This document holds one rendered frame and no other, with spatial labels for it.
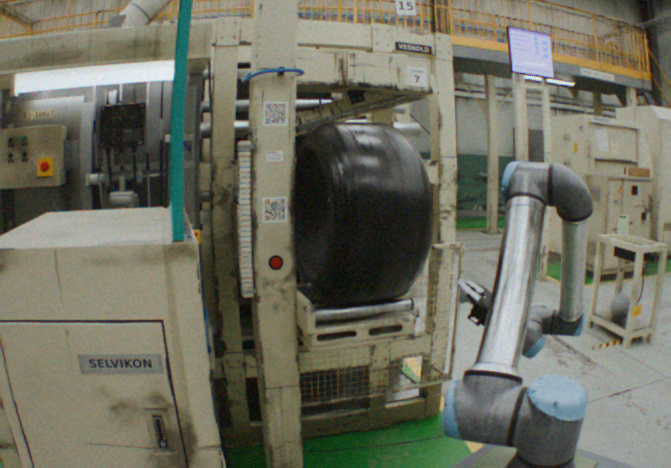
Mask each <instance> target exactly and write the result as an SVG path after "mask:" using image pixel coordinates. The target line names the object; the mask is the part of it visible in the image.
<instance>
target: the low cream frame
mask: <svg viewBox="0 0 671 468"><path fill-rule="evenodd" d="M627 241H631V242H635V243H639V244H642V245H638V244H634V243H630V242H627ZM604 243H608V244H612V245H614V254H613V255H614V256H617V257H619V260H618V269H617V278H616V286H615V294H614V296H613V297H612V299H611V301H610V309H609V310H604V311H599V312H596V305H597V298H598V291H599V283H600V274H601V265H602V255H603V244H604ZM667 246H668V244H665V243H661V242H657V241H653V240H649V239H645V238H641V237H637V236H633V235H629V234H603V235H601V234H600V235H598V236H597V246H596V257H595V266H594V276H593V284H592V292H591V300H590V307H589V314H588V320H587V327H588V328H593V325H594V322H596V323H598V324H600V325H602V326H604V327H606V328H607V329H609V330H611V331H613V332H615V333H617V334H619V335H621V336H623V337H624V340H623V345H622V347H624V348H629V347H630V342H631V338H633V337H637V336H641V335H645V334H648V336H647V341H649V342H652V341H654V336H655V331H656V325H657V320H658V314H659V308H660V302H661V295H662V288H663V281H664V273H665V265H666V256H667ZM652 251H660V254H659V263H658V272H657V280H656V287H655V294H654V301H653V307H652V313H651V319H650V324H648V323H646V322H644V321H642V320H640V319H638V318H635V316H640V315H641V313H642V306H643V304H641V305H637V304H638V302H639V300H640V297H641V295H642V291H643V284H644V275H643V267H642V263H643V261H649V260H650V255H651V252H652ZM625 259H626V260H629V261H632V262H635V267H634V275H633V283H632V291H631V298H630V299H629V297H628V296H627V295H625V294H623V293H621V289H622V282H623V273H624V264H625ZM641 272H642V289H641V294H640V297H639V299H638V294H639V287H640V280H641Z"/></svg>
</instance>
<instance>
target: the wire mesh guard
mask: <svg viewBox="0 0 671 468"><path fill-rule="evenodd" d="M450 247H453V257H459V263H458V269H455V270H458V279H457V281H459V280H460V279H461V280H462V273H463V257H464V242H455V243H443V244H432V245H431V246H430V259H428V260H430V264H431V261H432V259H431V250H432V249H436V260H438V259H442V258H437V250H438V249H439V248H442V254H443V249H444V248H450ZM455 247H461V253H460V254H459V256H454V248H455ZM431 273H435V279H440V278H436V268H435V272H430V271H429V279H427V280H429V282H430V281H431V280H432V279H430V274H431ZM439 285H440V289H441V286H442V285H443V284H441V279H440V284H439ZM455 289H457V292H456V305H455V316H454V326H453V336H452V342H450V343H452V346H451V353H448V354H450V362H449V364H446V365H449V369H447V370H449V371H448V373H450V374H449V378H446V379H444V378H443V376H444V375H442V376H439V377H442V378H441V379H438V374H437V377H435V378H437V380H432V381H428V382H427V380H428V379H427V378H426V382H423V383H419V384H416V382H419V381H416V380H415V384H414V385H409V386H405V380H406V379H408V378H405V379H404V384H402V385H404V387H399V383H398V385H397V386H398V388H395V389H393V388H394V386H392V389H390V390H387V389H388V388H389V387H387V388H386V390H384V391H381V390H382V389H383V388H381V389H380V391H379V392H375V391H376V390H378V389H375V390H374V392H373V393H369V392H370V391H372V390H369V389H368V393H367V394H363V393H364V392H366V391H363V388H364V386H363V385H362V386H361V387H362V394H361V395H357V394H358V393H360V392H357V383H358V382H360V381H357V375H356V376H353V377H356V387H354V388H356V395H355V396H348V397H344V396H345V395H347V394H344V386H343V389H340V390H343V397H341V398H338V397H339V396H340V395H338V386H339V385H340V384H338V380H339V379H342V378H338V363H339V361H338V351H337V355H334V356H337V361H334V362H337V367H334V368H337V373H333V374H337V384H336V385H337V390H333V391H337V398H334V399H327V400H326V392H329V391H326V381H327V380H326V375H329V374H325V380H323V381H324V382H325V386H320V387H324V388H325V397H321V398H324V399H325V400H319V401H313V399H317V398H313V391H312V393H308V394H311V395H312V401H311V402H302V403H301V407H307V406H316V405H324V404H331V403H338V402H345V401H352V400H358V399H364V398H370V397H376V396H381V395H387V394H392V393H397V392H402V391H406V390H411V389H416V388H420V387H425V386H429V385H434V384H438V383H442V382H447V381H451V380H452V373H453V365H454V357H455V348H456V340H457V331H458V321H459V311H460V302H459V301H458V298H459V296H460V293H461V289H460V288H459V286H458V285H457V288H455ZM305 353H309V352H303V354H304V371H300V372H303V373H305V359H310V360H311V364H307V365H310V366H311V370H307V371H310V372H311V376H306V377H310V378H311V379H312V356H311V358H305ZM352 354H354V353H351V352H350V365H349V366H350V371H348V372H350V377H346V378H350V388H347V389H351V384H352V383H354V382H351V373H352V371H351V367H352V366H353V365H351V361H352V360H354V359H351V355H352ZM325 357H330V358H331V362H326V363H330V364H331V368H325V369H330V370H331V378H332V351H331V356H325ZM316 364H317V365H318V369H317V371H318V375H316V376H317V377H318V381H314V382H317V383H318V392H317V393H321V392H319V376H320V375H319V370H321V369H319V364H322V363H319V360H318V363H316Z"/></svg>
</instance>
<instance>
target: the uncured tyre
mask: <svg viewBox="0 0 671 468"><path fill-rule="evenodd" d="M295 208H296V224H295V234H296V255H297V259H298V264H299V267H300V271H301V274H302V277H303V279H304V281H305V284H306V286H307V287H308V289H309V290H310V292H311V293H313V294H314V295H315V296H316V297H318V298H319V299H320V300H321V301H323V302H324V303H326V304H329V305H346V304H356V303H365V302H374V301H383V300H391V299H396V298H398V297H400V296H402V295H404V294H405V293H407V292H408V291H409V290H410V288H411V287H412V286H413V284H414V283H415V281H416V280H417V279H418V277H419V276H420V274H421V272H422V270H423V268H424V266H425V264H426V261H427V258H428V254H429V250H430V246H431V240H432V231H433V202H432V193H431V187H430V182H429V178H428V174H427V171H426V167H425V165H424V162H423V160H422V158H421V156H420V154H419V152H418V150H417V149H416V147H415V146H414V145H413V143H412V142H411V141H410V140H409V139H408V137H407V136H406V135H405V134H404V133H403V132H402V131H401V130H399V129H398V128H396V127H393V126H390V125H388V124H384V123H366V122H328V123H324V124H321V125H318V126H317V127H316V128H315V129H314V130H313V131H312V132H310V133H309V134H308V135H307V136H306V137H305V139H304V140H303V142H302V144H301V146H300V149H299V152H298V155H297V159H296V163H295Z"/></svg>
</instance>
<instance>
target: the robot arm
mask: <svg viewBox="0 0 671 468"><path fill-rule="evenodd" d="M501 194H502V200H503V202H504V203H505V204H506V216H505V222H504V229H503V235H502V241H501V247H500V253H499V258H498V264H497V269H496V274H495V279H494V284H493V289H492V293H491V292H490V291H489V290H488V289H487V288H486V287H484V286H482V285H480V284H478V283H476V282H471V281H467V280H461V279H460V280H459V281H458V282H457V284H458V286H459V288H460V289H461V293H460V296H459V298H458V301H459V302H460V303H464V302H469V303H470V304H471V305H473V307H472V308H471V311H470V314H469V316H468V317H467V318H468V319H469V320H471V321H472V322H473V323H474V324H476V325H477V326H480V325H483V326H484V328H483V332H482V336H481V340H480V344H479V348H478V352H477V356H476V360H475V363H474V364H473V365H472V366H470V367H469V368H467V369H466V370H465V371H464V374H463V377H462V380H461V379H456V380H453V381H452V383H451V384H450V386H449V388H448V390H447V393H446V396H445V400H444V406H443V410H442V428H443V432H444V433H445V435H446V436H448V437H450V438H455V439H459V440H461V441H469V442H476V443H483V444H490V445H498V446H505V447H513V448H517V450H516V453H515V454H514V456H513V457H512V459H511V460H510V461H509V463H508V464H507V466H506V467H505V468H576V467H575V461H574V455H575V452H576V448H577V444H578V440H579V436H580V432H581V428H582V424H583V420H584V416H585V414H586V404H587V392H586V390H585V388H584V387H583V385H582V384H580V383H579V382H578V381H576V380H574V379H572V378H569V377H562V376H561V375H546V376H541V377H539V378H538V379H537V378H536V379H534V380H533V381H532V382H531V384H530V385H529V387H525V386H521V385H522V381H523V377H522V375H521V374H520V372H519V371H518V365H519V361H520V357H521V354H522V356H525V357H526V358H528V359H530V358H532V357H534V356H535V355H536V354H537V353H538V352H539V351H540V350H541V348H542V347H543V346H544V344H545V342H546V338H545V336H543V335H542V334H547V335H564V336H571V337H573V336H579V335H580V334H581V331H582V327H583V323H584V317H585V311H583V310H582V302H583V292H584V280H585V268H586V252H587V229H588V219H589V218H590V217H591V215H592V212H593V201H592V196H591V193H590V191H589V189H588V187H587V186H586V184H585V183H584V181H583V180H582V179H581V178H580V177H579V176H578V175H577V174H576V173H575V172H574V171H572V170H571V169H569V168H568V167H566V166H564V165H561V164H556V163H554V164H550V163H530V162H524V161H521V162H512V163H510V164H509V165H508V166H507V167H506V169H505V172H504V175H503V180H502V190H501ZM546 207H556V212H557V215H558V216H559V217H560V218H561V279H560V300H559V309H548V308H547V307H546V306H545V305H544V304H542V303H533V304H532V299H533V294H534V288H535V282H536V276H537V270H538V263H539V256H540V249H541V241H542V233H543V224H544V215H545V213H546ZM480 296H481V298H479V297H480ZM471 317H472V318H476V319H477V320H478V322H474V321H473V320H472V319H470V318H471Z"/></svg>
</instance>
